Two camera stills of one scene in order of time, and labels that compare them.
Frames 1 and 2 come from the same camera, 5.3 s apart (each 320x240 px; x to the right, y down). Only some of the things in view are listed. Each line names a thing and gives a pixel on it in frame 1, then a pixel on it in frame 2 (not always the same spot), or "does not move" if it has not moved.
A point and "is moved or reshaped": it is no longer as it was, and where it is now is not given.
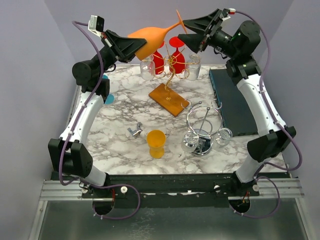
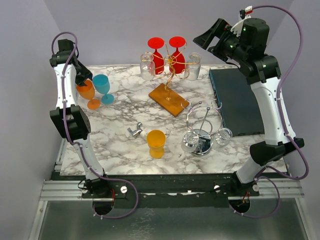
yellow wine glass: [156, 140] does not move
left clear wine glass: [147, 67] does not move
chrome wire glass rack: [204, 121] does not move
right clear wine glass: [193, 66] does not move
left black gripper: [122, 49] -> [85, 74]
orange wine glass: [155, 37] is moved or reshaped
